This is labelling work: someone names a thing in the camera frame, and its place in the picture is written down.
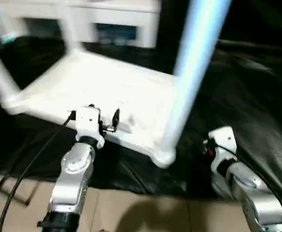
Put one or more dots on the white plastic table top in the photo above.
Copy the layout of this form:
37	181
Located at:
94	84

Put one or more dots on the black glossy mat cloth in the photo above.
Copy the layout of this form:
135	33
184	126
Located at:
240	96

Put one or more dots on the white glass door cabinet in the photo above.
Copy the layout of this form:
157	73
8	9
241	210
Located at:
119	14

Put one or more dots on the black monitor bar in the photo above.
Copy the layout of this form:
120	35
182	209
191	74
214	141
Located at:
252	44

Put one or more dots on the blue white patterned panel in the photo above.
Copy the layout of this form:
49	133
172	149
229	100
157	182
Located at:
7	37

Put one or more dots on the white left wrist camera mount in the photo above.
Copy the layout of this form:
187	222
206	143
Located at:
87	120

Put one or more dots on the black folding table frame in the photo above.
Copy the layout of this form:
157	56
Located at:
10	193

